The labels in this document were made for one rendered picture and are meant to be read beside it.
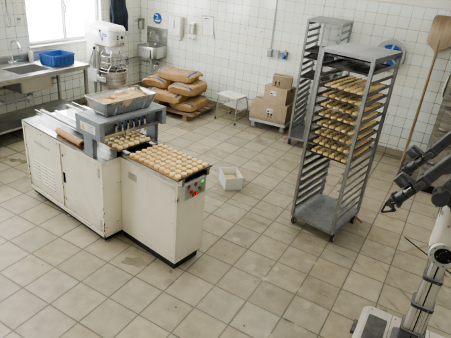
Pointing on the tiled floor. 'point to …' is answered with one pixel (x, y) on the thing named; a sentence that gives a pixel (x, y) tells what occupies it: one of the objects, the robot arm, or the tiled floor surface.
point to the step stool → (233, 102)
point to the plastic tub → (231, 178)
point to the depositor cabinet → (75, 177)
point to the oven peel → (443, 23)
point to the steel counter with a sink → (33, 77)
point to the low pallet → (188, 112)
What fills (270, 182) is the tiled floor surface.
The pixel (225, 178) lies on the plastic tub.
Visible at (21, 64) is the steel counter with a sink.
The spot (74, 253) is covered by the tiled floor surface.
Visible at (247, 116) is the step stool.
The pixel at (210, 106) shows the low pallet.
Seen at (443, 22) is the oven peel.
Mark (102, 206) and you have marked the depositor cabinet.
